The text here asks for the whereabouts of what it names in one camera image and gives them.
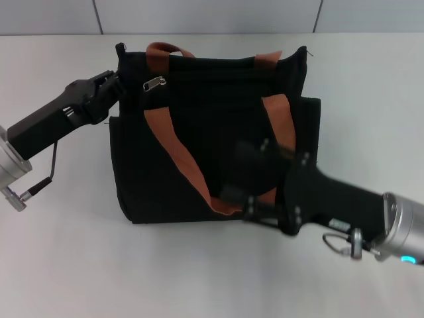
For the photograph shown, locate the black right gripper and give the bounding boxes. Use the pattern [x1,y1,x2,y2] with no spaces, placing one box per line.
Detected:
[221,138,390,239]

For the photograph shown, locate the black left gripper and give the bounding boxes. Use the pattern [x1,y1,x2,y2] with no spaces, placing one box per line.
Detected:
[6,70,126,159]

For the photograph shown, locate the silver zipper pull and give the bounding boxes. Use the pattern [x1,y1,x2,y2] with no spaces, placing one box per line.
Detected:
[142,75,167,93]

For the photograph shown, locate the black food bag brown handles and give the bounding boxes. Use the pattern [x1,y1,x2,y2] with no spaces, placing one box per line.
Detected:
[104,42,323,225]

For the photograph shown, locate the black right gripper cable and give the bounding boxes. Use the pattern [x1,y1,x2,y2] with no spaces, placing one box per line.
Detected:
[323,227,374,260]

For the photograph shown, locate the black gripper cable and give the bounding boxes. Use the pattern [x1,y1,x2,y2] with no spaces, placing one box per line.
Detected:
[323,227,374,260]
[0,140,59,212]

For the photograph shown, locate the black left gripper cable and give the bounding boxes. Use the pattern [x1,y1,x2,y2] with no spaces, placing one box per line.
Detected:
[0,140,59,212]

